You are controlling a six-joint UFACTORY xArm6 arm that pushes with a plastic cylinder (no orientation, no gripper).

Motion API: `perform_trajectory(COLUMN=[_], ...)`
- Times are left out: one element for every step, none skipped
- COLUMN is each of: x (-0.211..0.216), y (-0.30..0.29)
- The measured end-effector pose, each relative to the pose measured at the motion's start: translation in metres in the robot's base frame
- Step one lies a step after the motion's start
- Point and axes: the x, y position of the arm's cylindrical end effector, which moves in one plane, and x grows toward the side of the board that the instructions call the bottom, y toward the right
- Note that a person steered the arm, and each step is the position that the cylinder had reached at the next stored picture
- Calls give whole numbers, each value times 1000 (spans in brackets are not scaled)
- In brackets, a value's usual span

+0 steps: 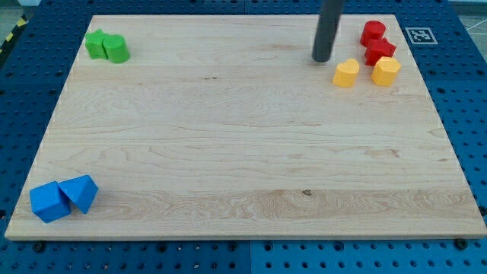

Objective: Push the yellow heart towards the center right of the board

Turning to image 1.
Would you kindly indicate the light wooden board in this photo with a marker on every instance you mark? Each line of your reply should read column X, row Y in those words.
column 224, row 128

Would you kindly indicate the yellow heart block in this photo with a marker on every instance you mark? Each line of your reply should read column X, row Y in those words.
column 346, row 73

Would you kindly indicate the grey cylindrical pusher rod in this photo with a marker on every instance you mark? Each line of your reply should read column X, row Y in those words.
column 327, row 25

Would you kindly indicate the yellow hexagon block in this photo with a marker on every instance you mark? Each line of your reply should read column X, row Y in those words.
column 385, row 71

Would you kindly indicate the green cylinder block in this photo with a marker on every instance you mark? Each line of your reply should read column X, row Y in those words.
column 116, row 48

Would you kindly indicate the red star block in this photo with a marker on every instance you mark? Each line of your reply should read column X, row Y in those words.
column 377, row 48

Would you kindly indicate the red cylinder block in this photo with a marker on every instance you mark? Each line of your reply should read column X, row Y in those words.
column 373, row 30

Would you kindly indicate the blue triangular prism block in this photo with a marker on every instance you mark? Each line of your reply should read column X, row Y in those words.
column 81, row 191

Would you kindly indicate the green star block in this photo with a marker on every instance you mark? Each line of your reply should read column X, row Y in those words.
column 94, row 44

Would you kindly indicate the white fiducial marker tag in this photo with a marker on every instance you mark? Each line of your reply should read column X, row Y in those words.
column 421, row 36

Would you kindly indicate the blue cube block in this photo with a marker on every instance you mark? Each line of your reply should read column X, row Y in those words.
column 49, row 203

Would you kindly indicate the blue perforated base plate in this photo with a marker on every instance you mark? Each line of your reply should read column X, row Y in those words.
column 36, row 68

